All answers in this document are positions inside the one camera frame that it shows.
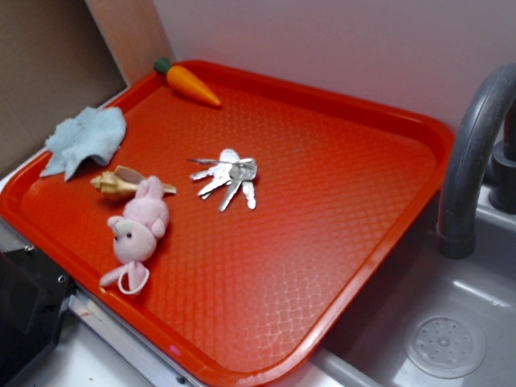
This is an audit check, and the grey toy sink basin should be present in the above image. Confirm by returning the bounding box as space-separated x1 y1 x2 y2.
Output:
312 187 515 386

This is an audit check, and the black box corner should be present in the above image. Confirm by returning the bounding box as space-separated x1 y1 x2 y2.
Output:
1 246 73 386

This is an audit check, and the golden conch shell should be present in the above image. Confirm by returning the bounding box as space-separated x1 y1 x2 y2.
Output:
89 165 177 202

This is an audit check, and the pink plush bunny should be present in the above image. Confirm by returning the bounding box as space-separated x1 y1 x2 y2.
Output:
99 176 170 295

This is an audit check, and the light blue cloth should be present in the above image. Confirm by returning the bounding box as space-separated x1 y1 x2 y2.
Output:
40 106 127 181

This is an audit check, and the grey sink faucet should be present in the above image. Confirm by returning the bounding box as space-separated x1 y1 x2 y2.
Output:
436 64 515 259

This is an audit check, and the red plastic tray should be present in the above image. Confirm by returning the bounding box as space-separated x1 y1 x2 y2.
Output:
1 61 453 386

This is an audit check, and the round sink drain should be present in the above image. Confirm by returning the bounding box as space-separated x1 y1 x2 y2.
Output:
404 309 487 379

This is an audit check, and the orange toy carrot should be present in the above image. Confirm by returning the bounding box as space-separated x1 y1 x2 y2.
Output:
153 57 222 108

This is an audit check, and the black faucet knob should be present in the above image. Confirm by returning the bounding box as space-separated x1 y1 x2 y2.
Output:
489 142 515 214

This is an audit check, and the silver key bunch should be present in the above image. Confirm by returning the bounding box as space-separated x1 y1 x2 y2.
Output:
189 148 258 212

